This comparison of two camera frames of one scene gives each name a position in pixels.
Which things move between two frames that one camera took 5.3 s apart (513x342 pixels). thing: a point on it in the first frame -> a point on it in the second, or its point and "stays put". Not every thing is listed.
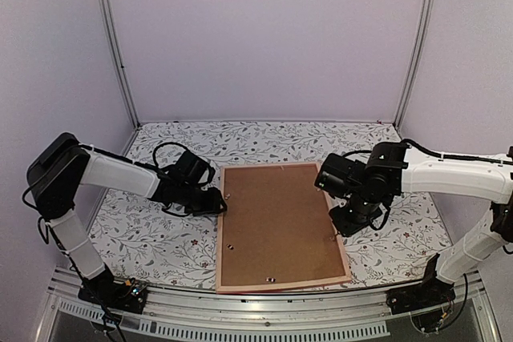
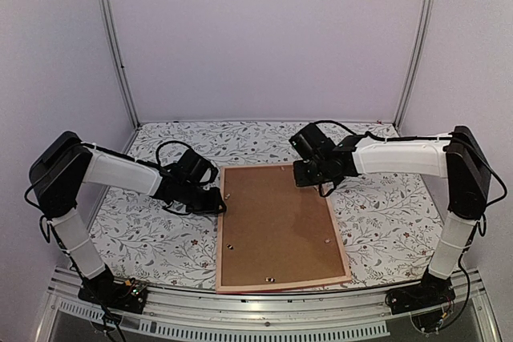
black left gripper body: x=196 y=204 stays put
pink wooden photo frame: x=277 y=230 stays put
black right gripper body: x=361 y=210 -> x=315 y=175
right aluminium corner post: x=412 y=74 stays put
